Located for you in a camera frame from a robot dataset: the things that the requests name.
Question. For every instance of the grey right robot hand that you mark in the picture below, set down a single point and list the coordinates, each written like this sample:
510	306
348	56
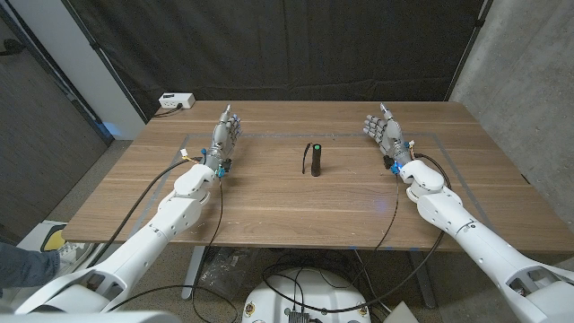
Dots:
392	134

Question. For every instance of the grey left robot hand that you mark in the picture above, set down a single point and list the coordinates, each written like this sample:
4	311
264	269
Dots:
222	134

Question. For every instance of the black flashlight with green button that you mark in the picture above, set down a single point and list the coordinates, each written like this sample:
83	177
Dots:
316	161

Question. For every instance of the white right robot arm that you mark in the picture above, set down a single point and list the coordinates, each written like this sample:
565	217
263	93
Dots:
448	206

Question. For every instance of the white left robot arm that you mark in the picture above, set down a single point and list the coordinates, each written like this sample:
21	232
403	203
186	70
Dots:
175	215

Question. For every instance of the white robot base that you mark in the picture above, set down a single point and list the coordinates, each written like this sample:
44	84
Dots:
314	291

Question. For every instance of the white power strip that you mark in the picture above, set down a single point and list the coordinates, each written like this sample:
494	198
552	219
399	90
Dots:
177	101

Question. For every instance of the black backdrop curtain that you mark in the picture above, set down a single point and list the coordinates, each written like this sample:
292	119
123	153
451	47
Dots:
287	49

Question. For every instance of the clear plastic bag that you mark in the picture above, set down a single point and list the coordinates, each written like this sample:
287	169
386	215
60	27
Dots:
228	269

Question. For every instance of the light grey table leg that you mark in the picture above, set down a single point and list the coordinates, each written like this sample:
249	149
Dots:
193	273

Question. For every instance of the black backdrop stand pole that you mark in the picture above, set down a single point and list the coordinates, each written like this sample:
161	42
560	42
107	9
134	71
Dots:
479	21
95	45

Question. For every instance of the dark grey table leg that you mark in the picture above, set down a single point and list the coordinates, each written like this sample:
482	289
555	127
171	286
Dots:
423	282

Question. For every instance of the white angular floor object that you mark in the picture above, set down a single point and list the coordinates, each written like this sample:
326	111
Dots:
401	314

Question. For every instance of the white sneaker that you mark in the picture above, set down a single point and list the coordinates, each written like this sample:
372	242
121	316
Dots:
74	253

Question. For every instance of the grey finned electronics module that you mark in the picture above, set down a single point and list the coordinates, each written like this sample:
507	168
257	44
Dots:
298	316

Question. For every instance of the white mat with yellow mark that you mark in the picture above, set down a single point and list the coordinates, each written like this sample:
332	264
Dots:
54	240

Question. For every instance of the white robot torso cover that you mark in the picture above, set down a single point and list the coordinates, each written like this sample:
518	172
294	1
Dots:
89	317

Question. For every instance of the person's blue jeans leg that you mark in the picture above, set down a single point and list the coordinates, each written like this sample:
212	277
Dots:
22	269

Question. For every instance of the black diagonal wall rail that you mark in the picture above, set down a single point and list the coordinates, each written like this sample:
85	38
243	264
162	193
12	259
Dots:
67	94

